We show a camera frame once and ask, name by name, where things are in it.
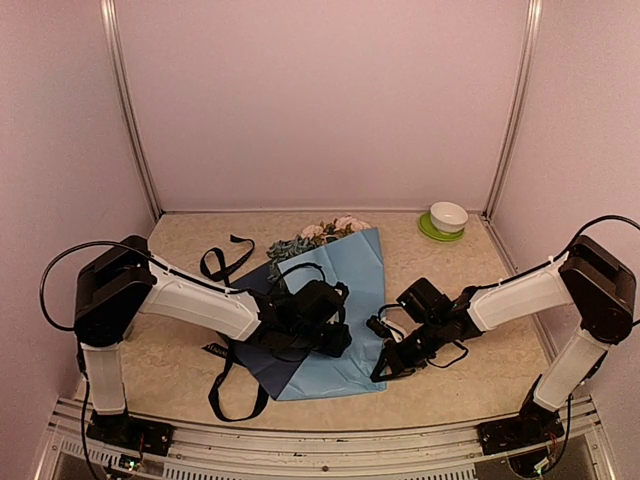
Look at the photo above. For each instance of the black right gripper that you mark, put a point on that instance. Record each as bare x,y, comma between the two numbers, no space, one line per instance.
390,351

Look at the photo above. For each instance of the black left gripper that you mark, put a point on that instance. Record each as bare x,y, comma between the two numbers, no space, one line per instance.
338,346

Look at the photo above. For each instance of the fake flower bunch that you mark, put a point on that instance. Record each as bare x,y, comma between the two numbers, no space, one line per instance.
312,237

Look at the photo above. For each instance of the black printed ribbon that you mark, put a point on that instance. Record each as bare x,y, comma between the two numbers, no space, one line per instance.
222,275

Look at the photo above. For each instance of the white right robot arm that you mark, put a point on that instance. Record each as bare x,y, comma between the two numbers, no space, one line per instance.
586,287

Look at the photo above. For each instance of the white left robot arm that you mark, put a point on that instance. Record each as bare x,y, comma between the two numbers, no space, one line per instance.
128,286

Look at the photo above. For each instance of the green plastic saucer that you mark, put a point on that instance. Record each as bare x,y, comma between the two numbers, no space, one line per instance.
426,226

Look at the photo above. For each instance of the white ceramic bowl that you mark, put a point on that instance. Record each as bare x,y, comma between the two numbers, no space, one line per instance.
448,217

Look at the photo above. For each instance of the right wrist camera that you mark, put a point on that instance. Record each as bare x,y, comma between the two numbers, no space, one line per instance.
385,329

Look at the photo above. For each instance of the aluminium table frame rail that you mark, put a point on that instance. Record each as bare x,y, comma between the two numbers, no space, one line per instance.
201,451

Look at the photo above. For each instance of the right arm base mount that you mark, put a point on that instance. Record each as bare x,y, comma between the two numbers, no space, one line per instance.
532,425

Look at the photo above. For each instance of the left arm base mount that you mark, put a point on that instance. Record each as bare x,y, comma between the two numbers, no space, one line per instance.
131,433

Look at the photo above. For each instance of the right corner metal post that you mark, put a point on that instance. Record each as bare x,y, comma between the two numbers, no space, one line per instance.
531,33

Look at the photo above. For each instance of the corner metal post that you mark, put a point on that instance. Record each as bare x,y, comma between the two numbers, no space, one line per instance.
115,47
531,33

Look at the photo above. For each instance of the left corner metal post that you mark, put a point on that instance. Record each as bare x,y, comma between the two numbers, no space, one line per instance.
115,47

